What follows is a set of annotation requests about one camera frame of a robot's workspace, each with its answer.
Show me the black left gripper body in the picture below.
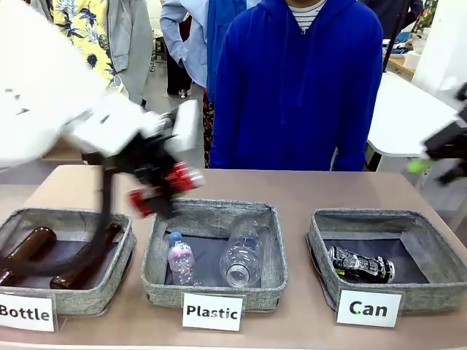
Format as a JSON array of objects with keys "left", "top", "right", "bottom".
[{"left": 82, "top": 133, "right": 178, "bottom": 179}]

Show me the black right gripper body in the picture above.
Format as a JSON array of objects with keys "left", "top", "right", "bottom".
[{"left": 422, "top": 82, "right": 467, "bottom": 172}]

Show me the crushed red can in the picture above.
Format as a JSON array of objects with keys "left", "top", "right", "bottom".
[{"left": 128, "top": 162, "right": 206, "bottom": 219}]

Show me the small pink plastic bottle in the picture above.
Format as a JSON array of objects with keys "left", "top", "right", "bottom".
[{"left": 167, "top": 231, "right": 202, "bottom": 287}]

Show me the large clear plastic bottle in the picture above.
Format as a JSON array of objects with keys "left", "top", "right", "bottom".
[{"left": 220, "top": 218, "right": 266, "bottom": 288}]

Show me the small brown glass bottle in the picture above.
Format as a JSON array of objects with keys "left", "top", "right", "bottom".
[{"left": 50, "top": 222, "right": 123, "bottom": 290}]

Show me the crushed black can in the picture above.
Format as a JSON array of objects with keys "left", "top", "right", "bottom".
[{"left": 329, "top": 245, "right": 396, "bottom": 284}]

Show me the grey fabric basket plastic label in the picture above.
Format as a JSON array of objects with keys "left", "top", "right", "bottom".
[{"left": 141, "top": 198, "right": 289, "bottom": 314}]

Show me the grey fabric basket can label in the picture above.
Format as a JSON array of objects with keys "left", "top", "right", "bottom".
[{"left": 306, "top": 208, "right": 467, "bottom": 314}]

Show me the grey fabric basket bottle label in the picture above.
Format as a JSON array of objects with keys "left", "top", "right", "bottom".
[{"left": 0, "top": 207, "right": 137, "bottom": 317}]

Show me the white sign reading Can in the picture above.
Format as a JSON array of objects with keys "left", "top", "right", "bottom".
[{"left": 335, "top": 287, "right": 402, "bottom": 329}]

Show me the white table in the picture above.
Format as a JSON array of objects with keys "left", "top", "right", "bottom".
[{"left": 366, "top": 71, "right": 467, "bottom": 158}]

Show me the person in floral skirt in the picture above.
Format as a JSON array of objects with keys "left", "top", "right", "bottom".
[{"left": 201, "top": 0, "right": 256, "bottom": 169}]

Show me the wooden shelf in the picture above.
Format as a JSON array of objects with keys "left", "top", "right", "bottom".
[{"left": 42, "top": 140, "right": 85, "bottom": 164}]

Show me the white sign reading Plastic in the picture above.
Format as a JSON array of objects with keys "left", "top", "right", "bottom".
[{"left": 181, "top": 292, "right": 244, "bottom": 333}]

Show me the person in light blue shirt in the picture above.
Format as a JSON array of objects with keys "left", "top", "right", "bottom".
[{"left": 159, "top": 0, "right": 263, "bottom": 99}]

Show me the person in yellow floral shirt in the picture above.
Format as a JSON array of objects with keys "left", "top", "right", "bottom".
[{"left": 50, "top": 0, "right": 154, "bottom": 106}]

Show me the large brown glass bottle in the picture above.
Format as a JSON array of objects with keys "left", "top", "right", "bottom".
[{"left": 0, "top": 226, "right": 58, "bottom": 287}]

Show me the person in dark clothes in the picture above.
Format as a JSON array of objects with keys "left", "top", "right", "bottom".
[{"left": 379, "top": 0, "right": 424, "bottom": 41}]

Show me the person in blue hoodie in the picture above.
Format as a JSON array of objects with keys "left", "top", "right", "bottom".
[{"left": 209, "top": 0, "right": 384, "bottom": 172}]

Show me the white sign reading Bottle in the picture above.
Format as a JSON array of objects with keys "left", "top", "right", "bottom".
[{"left": 0, "top": 293, "right": 58, "bottom": 333}]

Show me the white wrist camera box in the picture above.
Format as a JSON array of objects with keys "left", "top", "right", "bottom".
[{"left": 170, "top": 98, "right": 201, "bottom": 154}]

